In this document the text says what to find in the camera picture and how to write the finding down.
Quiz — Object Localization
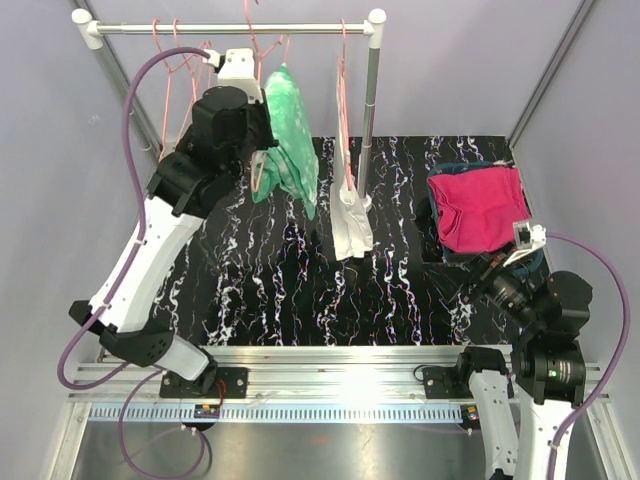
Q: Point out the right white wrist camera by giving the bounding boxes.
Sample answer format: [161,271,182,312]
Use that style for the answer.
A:
[503,220,547,266]

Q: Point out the black marble pattern mat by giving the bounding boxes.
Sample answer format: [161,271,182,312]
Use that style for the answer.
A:
[150,136,518,346]

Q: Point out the silver clothes rack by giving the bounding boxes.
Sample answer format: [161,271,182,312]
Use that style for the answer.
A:
[71,1,387,210]

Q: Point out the purple cable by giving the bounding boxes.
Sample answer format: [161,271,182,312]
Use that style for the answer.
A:
[544,232,632,480]
[57,47,214,476]

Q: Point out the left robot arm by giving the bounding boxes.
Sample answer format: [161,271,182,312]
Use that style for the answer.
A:
[69,86,278,397]

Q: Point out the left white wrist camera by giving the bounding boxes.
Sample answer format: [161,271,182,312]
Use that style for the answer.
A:
[203,48,264,104]

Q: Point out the white camisole top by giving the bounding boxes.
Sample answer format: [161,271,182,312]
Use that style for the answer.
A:
[330,75,373,261]

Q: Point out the green white tie-dye trousers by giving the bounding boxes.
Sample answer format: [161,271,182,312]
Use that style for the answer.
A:
[250,64,319,220]

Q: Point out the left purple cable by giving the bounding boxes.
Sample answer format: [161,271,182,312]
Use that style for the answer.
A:
[57,47,214,476]

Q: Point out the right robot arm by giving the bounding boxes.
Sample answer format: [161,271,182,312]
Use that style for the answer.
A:
[453,254,593,479]

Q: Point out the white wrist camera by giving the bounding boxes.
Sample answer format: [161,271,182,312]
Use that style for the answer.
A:
[203,48,264,104]
[503,220,547,266]

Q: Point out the aluminium mounting rail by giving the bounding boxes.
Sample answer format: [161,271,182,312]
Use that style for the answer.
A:
[67,344,611,425]

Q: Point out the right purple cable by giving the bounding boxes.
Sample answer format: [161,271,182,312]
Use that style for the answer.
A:
[544,232,632,480]

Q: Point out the magenta trousers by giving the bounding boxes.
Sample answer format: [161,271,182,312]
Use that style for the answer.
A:
[427,167,532,254]

